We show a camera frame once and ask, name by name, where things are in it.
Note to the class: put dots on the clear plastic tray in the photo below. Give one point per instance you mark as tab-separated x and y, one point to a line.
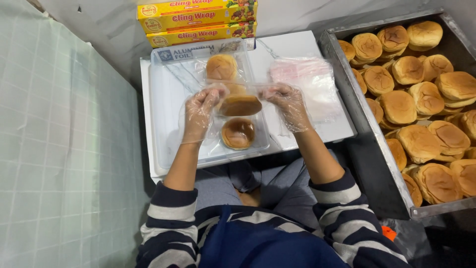
208	111

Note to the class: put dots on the clear plastic bag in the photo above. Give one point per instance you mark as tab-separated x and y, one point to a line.
238	97

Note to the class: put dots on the person's left hand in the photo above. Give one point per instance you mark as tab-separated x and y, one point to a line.
196	115

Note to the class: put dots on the white board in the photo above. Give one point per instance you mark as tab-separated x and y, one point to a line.
297	48

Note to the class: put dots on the aluminium foil box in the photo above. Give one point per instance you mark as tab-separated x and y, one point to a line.
174	54

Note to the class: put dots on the stack of clear plastic bags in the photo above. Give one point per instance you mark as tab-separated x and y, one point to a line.
312	85

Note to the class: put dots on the person's striped sweater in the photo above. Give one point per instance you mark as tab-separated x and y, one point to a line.
171	230

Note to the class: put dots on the orange object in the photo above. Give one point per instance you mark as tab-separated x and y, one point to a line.
389	233

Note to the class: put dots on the person's right fingers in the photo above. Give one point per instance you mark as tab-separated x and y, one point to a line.
273	93

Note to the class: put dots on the bun inside clear bag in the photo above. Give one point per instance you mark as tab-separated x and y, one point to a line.
240	105

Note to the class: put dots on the wrapped burger bun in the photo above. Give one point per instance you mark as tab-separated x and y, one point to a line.
221	67

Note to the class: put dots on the person's left fingers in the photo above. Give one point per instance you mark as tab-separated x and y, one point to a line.
210	97

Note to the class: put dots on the heap of burger buns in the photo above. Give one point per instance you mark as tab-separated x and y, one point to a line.
420	111

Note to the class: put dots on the person's blue apron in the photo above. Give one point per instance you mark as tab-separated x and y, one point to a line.
260	245

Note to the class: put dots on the metal tray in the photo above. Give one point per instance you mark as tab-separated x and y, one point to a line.
357	123

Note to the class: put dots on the bare burger bun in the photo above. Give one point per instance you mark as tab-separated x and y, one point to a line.
238	133

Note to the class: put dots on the person's right hand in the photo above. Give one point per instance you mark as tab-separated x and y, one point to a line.
289	108

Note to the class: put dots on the yellow cling wrap box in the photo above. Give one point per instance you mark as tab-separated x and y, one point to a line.
178	2
197	18
200	35

